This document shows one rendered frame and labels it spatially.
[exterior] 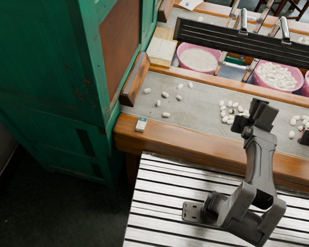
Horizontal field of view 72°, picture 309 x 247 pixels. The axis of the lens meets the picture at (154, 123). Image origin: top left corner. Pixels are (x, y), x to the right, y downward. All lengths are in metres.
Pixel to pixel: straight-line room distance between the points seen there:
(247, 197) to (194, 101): 0.66
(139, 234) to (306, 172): 0.70
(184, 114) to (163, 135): 0.17
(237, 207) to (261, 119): 0.31
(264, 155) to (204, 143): 0.37
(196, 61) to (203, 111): 0.36
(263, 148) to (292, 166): 0.43
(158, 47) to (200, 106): 0.43
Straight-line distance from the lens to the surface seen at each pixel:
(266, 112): 0.71
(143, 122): 0.89
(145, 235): 0.87
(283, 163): 1.02
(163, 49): 1.25
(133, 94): 0.93
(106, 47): 0.70
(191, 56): 1.30
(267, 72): 1.39
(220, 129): 1.01
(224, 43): 0.86
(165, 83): 1.11
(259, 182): 0.53
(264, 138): 0.65
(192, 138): 0.91
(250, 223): 0.53
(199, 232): 0.90
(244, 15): 0.95
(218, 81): 1.17
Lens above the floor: 1.53
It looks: 56 degrees down
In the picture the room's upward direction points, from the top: 8 degrees clockwise
